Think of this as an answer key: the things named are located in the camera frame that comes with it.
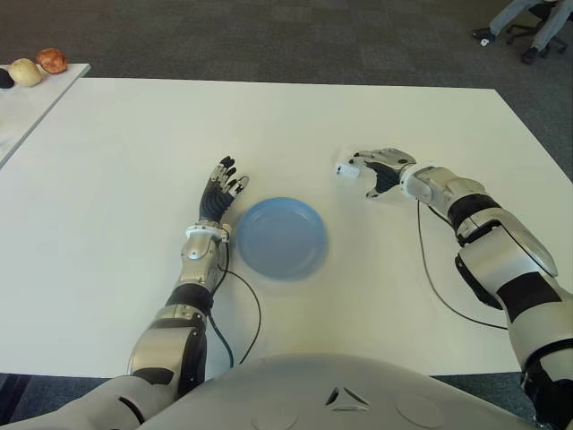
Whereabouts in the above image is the white charger plug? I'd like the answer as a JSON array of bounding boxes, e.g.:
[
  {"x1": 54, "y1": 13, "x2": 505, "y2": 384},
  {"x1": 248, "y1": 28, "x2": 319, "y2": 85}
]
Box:
[{"x1": 335, "y1": 159, "x2": 363, "y2": 179}]

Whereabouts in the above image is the thin black cable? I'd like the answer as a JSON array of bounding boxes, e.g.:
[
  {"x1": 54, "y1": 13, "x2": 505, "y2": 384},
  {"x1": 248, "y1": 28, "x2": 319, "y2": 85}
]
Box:
[
  {"x1": 218, "y1": 241, "x2": 262, "y2": 366},
  {"x1": 416, "y1": 200, "x2": 511, "y2": 331}
]

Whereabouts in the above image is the blue round plate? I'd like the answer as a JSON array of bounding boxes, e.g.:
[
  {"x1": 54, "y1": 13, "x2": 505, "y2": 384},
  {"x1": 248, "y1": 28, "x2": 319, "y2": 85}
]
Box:
[{"x1": 235, "y1": 195, "x2": 329, "y2": 283}]

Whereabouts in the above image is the white side table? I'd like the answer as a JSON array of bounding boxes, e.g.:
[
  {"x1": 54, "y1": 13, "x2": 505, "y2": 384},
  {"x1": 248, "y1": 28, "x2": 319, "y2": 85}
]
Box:
[{"x1": 0, "y1": 63, "x2": 92, "y2": 169}]

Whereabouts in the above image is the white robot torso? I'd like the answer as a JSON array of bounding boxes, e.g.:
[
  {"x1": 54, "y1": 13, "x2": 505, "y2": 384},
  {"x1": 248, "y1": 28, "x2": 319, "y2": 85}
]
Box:
[{"x1": 142, "y1": 352, "x2": 538, "y2": 430}]

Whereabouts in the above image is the black office chair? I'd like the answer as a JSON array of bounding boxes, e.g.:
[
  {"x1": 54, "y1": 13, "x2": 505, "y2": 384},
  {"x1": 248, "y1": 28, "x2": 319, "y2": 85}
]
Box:
[{"x1": 505, "y1": 0, "x2": 573, "y2": 57}]

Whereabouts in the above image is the pale yellow round fruit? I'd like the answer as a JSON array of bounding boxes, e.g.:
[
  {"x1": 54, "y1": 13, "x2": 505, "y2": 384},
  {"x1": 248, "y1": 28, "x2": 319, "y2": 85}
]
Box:
[{"x1": 8, "y1": 57, "x2": 44, "y2": 88}]

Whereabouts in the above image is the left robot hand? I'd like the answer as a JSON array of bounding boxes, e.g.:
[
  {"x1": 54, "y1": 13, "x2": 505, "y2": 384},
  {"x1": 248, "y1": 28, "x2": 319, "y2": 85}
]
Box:
[{"x1": 196, "y1": 155, "x2": 251, "y2": 228}]

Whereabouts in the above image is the seated person in jeans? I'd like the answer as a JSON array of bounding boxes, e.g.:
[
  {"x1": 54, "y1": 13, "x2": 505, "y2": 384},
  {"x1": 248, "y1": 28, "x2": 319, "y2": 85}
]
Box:
[{"x1": 471, "y1": 0, "x2": 573, "y2": 65}]

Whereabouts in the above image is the reddish brown round fruit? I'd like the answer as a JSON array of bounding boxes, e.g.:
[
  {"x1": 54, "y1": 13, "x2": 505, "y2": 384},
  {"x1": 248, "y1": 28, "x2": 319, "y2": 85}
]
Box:
[{"x1": 35, "y1": 47, "x2": 70, "y2": 75}]

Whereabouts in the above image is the thick dark cable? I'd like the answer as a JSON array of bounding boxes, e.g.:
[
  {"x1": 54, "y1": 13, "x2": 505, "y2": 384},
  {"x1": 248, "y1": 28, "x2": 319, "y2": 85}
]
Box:
[{"x1": 207, "y1": 308, "x2": 234, "y2": 371}]

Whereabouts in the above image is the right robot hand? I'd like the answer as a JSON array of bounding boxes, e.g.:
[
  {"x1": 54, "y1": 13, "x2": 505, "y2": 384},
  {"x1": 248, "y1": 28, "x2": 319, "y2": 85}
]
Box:
[{"x1": 346, "y1": 146, "x2": 418, "y2": 200}]

